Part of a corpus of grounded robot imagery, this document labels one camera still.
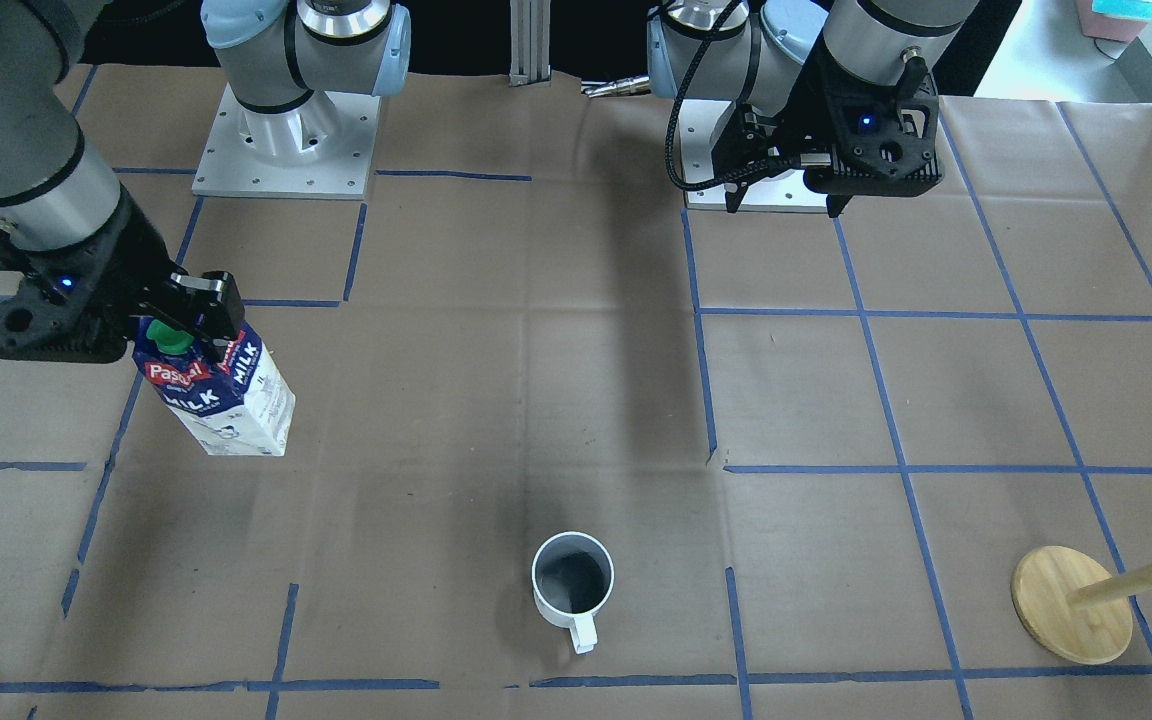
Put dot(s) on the white ceramic mug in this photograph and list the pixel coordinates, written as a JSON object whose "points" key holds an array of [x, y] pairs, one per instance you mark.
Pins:
{"points": [[572, 576]]}

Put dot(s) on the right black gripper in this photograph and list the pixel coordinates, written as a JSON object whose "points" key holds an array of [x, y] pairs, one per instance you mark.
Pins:
{"points": [[132, 252]]}

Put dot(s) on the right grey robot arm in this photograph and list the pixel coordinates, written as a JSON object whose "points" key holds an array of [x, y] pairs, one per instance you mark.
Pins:
{"points": [[57, 187]]}

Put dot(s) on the blue white milk carton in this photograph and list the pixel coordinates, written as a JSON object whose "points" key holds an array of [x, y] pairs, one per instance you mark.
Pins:
{"points": [[231, 398]]}

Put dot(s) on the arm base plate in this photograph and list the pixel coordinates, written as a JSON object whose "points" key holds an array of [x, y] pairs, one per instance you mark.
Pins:
{"points": [[322, 150], [698, 128]]}

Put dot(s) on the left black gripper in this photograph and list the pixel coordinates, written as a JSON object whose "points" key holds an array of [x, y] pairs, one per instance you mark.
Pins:
{"points": [[804, 112]]}

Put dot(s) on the aluminium frame post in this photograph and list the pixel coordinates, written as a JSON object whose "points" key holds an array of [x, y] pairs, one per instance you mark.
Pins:
{"points": [[529, 42]]}

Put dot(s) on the wooden mug tree stand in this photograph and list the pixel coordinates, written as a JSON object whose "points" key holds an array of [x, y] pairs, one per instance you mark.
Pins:
{"points": [[1074, 606]]}

